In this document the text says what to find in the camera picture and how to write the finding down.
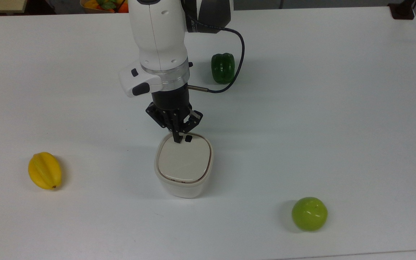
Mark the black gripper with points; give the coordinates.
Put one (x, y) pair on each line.
(170, 96)

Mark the beige bin lid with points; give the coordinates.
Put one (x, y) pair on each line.
(183, 159)

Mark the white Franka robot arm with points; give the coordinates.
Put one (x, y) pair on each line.
(161, 36)

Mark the white garbage bin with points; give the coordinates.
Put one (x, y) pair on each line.
(184, 189)

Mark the green bell pepper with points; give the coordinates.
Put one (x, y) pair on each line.
(222, 68)

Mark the box of toy fruits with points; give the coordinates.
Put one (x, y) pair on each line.
(103, 5)

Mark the yellow starfruit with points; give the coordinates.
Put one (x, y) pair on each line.
(44, 170)

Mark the green apple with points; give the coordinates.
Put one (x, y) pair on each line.
(309, 213)

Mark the black table clamp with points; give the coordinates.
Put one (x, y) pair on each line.
(402, 11)

